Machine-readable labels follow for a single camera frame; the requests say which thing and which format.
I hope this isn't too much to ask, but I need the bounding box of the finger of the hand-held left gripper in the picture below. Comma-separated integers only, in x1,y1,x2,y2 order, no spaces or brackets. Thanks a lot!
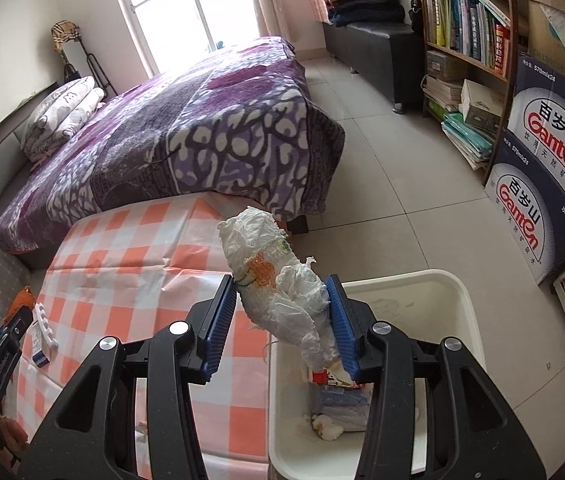
0,305,31,362

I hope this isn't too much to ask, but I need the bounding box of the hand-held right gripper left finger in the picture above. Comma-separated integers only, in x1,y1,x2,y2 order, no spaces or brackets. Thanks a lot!
15,275,239,480

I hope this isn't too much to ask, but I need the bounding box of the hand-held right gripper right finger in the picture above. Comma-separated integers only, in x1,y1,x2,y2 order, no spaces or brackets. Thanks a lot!
325,275,548,480

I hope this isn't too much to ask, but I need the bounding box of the red white tissue packet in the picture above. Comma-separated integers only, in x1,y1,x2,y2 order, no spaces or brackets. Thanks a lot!
307,366,363,390

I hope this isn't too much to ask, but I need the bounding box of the white plastic wrapper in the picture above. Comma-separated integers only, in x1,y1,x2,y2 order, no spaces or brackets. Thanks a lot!
217,206,335,371

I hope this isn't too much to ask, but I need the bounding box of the white plastic bin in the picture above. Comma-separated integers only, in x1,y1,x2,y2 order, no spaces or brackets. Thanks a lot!
267,269,487,480

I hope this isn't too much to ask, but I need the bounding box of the white blue medicine box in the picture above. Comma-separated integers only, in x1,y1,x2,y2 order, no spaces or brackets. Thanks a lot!
31,304,60,367

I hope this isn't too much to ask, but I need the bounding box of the orange peel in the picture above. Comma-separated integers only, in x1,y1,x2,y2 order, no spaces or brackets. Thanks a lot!
5,285,37,324

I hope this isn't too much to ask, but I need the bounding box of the pale blue packet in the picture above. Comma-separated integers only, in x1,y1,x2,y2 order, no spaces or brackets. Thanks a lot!
311,385,374,431

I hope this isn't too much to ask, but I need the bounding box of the orange white checked tablecloth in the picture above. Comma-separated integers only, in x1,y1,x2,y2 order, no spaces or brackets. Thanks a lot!
2,195,288,471

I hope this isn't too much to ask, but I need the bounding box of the crumpled white tissue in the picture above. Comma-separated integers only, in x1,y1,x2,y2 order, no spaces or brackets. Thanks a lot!
311,412,346,442

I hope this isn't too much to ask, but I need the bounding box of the bed with purple bedspread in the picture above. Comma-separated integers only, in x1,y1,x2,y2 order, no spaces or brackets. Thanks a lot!
0,36,345,253

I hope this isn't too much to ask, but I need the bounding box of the navy water carton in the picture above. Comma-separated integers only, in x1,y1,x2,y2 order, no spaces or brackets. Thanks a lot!
505,51,565,228
485,147,565,286

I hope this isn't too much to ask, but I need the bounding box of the folded floral quilt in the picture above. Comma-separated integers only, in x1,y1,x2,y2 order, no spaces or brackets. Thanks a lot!
21,76,107,162

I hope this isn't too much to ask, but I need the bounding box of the stack of teal books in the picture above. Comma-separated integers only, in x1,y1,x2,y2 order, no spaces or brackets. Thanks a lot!
441,112,496,171

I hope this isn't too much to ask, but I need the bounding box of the white tissue box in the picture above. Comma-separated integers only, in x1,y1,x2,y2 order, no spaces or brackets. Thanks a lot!
459,79,506,134

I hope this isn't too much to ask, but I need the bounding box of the black coat rack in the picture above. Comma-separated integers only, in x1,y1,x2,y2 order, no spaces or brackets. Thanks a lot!
51,20,118,98

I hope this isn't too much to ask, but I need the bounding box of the black leather bench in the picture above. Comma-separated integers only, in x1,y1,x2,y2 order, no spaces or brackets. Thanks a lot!
323,20,428,111

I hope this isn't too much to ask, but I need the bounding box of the plaid scarf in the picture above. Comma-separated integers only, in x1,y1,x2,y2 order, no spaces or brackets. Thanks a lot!
51,20,81,54

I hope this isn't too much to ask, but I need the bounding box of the black hanging bag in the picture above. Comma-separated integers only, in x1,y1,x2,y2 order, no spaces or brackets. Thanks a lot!
408,0,426,34

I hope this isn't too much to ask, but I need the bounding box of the window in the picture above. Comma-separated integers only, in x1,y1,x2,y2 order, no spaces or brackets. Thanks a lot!
107,0,263,77

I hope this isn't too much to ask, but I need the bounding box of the row of upright books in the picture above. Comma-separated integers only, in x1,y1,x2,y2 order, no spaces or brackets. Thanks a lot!
425,0,512,77

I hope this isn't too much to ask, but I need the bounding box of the wooden bookshelf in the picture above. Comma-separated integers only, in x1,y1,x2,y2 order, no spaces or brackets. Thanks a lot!
415,0,527,186

